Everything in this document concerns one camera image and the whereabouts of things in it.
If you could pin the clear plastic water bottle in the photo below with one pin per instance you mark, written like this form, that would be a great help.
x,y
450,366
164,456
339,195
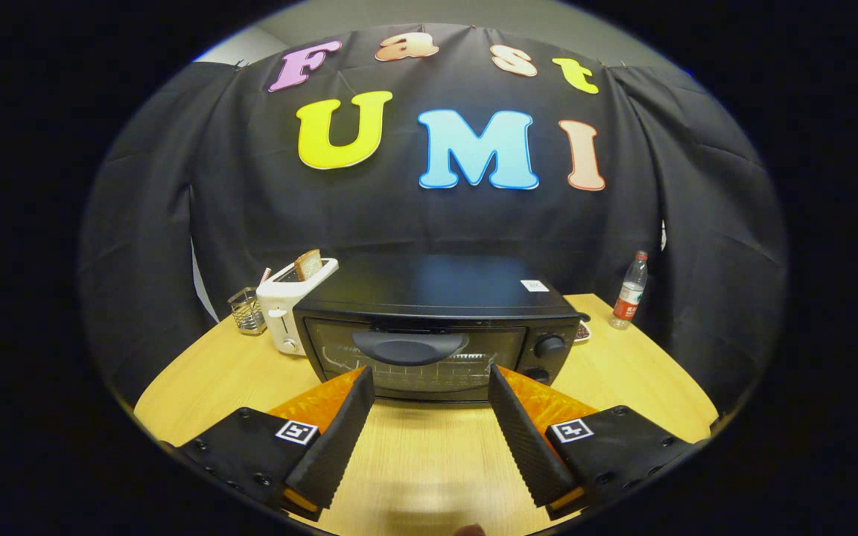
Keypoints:
x,y
628,298

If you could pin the black toaster oven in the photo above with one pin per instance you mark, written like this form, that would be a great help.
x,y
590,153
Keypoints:
x,y
429,290

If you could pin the white pop-up toaster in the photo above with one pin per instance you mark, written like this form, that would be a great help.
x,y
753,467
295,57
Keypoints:
x,y
280,313

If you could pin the white divided snack dish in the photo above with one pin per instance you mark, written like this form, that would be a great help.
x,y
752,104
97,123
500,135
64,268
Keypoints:
x,y
583,332

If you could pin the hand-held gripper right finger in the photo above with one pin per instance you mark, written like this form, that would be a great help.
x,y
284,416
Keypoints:
x,y
522,447

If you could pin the brown bread slice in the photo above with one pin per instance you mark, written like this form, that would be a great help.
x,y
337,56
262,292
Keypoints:
x,y
308,266

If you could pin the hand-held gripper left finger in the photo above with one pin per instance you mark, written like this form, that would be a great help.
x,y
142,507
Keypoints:
x,y
336,447

